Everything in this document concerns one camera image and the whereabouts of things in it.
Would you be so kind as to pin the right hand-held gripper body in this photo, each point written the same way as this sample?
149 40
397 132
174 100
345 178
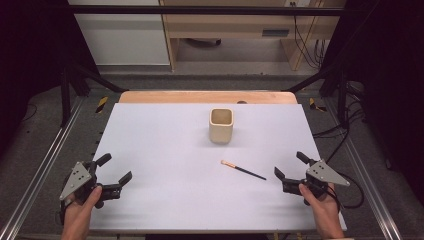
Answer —
321 173

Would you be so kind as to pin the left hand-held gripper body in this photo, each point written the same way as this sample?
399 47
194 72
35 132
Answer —
78 178

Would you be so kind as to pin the black brush with beige tip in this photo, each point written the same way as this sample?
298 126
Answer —
245 170

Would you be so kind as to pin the beige square cup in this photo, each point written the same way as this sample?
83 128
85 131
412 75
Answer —
220 131

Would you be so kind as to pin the person's right hand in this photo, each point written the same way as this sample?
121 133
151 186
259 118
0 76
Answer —
321 205

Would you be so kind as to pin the person's left hand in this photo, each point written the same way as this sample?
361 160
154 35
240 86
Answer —
78 213

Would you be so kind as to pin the white table mat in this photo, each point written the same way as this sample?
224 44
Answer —
173 173

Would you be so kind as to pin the yellow black floor tape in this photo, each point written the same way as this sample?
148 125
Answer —
312 104
102 104

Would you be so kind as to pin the beige sleeve cuff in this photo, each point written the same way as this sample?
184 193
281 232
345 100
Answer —
346 238

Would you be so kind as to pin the dark curtain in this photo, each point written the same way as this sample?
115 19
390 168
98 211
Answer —
393 83
30 60

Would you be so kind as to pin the white cabinet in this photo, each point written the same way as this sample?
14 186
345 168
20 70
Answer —
123 36

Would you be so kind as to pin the light wooden desk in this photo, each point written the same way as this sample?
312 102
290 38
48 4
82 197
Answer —
230 25

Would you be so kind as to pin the metal floor rail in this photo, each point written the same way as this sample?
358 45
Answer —
36 173
366 180

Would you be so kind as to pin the black frame stand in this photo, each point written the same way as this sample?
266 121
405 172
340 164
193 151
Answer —
341 96
65 96

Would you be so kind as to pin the black horizontal frame bar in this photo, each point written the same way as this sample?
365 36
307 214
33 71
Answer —
200 10

